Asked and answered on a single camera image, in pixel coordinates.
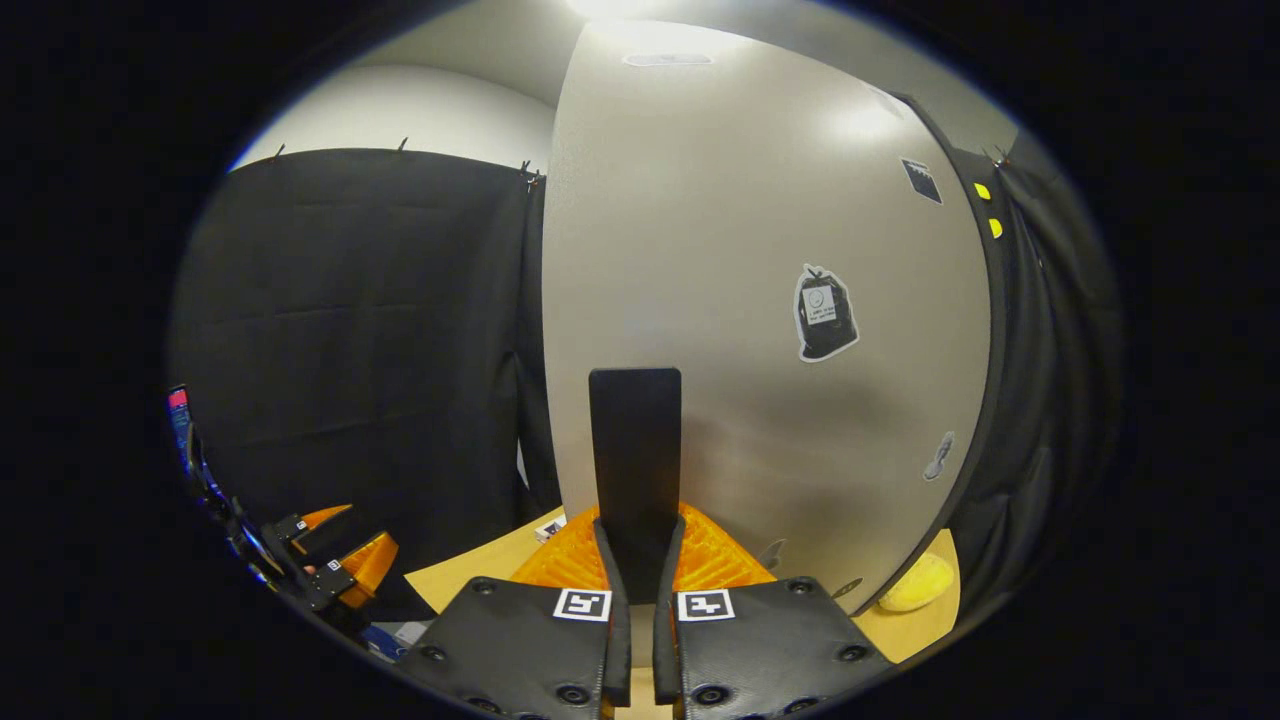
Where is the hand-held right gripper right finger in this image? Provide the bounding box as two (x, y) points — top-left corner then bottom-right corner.
(653, 500), (896, 720)

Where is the yellow rounded object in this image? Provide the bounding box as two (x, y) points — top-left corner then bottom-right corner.
(878, 552), (956, 614)

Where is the black backdrop cloth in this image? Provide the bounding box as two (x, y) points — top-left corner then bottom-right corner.
(165, 148), (1126, 641)

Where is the black cabinet door handle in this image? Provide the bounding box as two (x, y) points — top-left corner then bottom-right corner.
(588, 367), (683, 606)

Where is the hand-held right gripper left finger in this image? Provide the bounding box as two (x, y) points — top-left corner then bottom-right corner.
(393, 503), (634, 720)

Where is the long ceiling light panel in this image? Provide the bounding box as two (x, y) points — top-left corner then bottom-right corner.
(565, 0), (661, 21)

